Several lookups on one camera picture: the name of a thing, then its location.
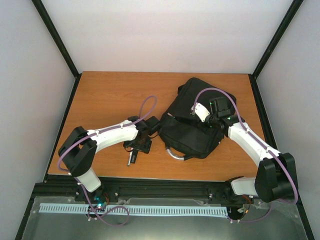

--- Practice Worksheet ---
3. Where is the pink highlighter marker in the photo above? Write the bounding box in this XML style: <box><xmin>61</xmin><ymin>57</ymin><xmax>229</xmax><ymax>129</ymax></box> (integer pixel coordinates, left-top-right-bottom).
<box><xmin>130</xmin><ymin>150</ymin><xmax>138</xmax><ymax>164</ymax></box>

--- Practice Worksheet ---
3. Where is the black student bag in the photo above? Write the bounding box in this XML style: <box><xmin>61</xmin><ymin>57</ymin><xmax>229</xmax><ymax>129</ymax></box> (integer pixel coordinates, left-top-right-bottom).
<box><xmin>158</xmin><ymin>77</ymin><xmax>237</xmax><ymax>161</ymax></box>

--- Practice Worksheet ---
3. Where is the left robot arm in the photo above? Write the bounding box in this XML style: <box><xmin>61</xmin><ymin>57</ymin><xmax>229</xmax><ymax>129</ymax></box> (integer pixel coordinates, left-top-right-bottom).
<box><xmin>57</xmin><ymin>116</ymin><xmax>160</xmax><ymax>202</ymax></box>

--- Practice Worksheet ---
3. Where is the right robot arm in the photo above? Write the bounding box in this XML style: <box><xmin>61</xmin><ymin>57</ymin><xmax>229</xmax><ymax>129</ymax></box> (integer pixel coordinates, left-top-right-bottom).
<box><xmin>203</xmin><ymin>115</ymin><xmax>299</xmax><ymax>204</ymax></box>

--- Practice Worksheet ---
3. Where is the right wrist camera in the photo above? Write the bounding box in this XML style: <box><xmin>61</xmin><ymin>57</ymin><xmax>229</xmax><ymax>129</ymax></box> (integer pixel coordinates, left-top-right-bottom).
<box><xmin>191</xmin><ymin>96</ymin><xmax>231</xmax><ymax>123</ymax></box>

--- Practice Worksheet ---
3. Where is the black aluminium frame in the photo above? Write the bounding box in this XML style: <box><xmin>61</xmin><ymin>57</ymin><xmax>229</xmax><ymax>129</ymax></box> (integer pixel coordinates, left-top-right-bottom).
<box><xmin>15</xmin><ymin>0</ymin><xmax>303</xmax><ymax>240</ymax></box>

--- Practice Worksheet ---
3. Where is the light blue cable duct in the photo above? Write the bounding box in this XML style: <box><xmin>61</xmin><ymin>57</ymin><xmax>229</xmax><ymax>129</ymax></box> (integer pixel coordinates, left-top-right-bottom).
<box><xmin>38</xmin><ymin>203</ymin><xmax>228</xmax><ymax>218</ymax></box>

